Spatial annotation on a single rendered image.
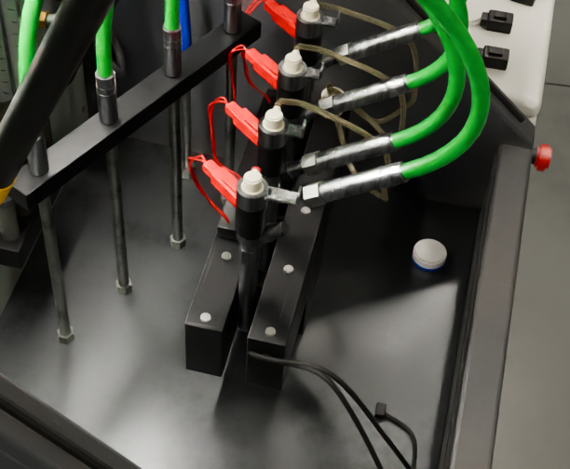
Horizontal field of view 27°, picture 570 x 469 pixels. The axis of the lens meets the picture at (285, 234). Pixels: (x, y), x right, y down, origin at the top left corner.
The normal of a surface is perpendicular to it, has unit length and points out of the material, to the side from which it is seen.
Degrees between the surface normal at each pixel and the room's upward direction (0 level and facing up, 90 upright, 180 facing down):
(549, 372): 0
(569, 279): 0
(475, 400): 0
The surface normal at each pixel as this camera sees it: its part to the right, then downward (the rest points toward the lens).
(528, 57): 0.05, -0.64
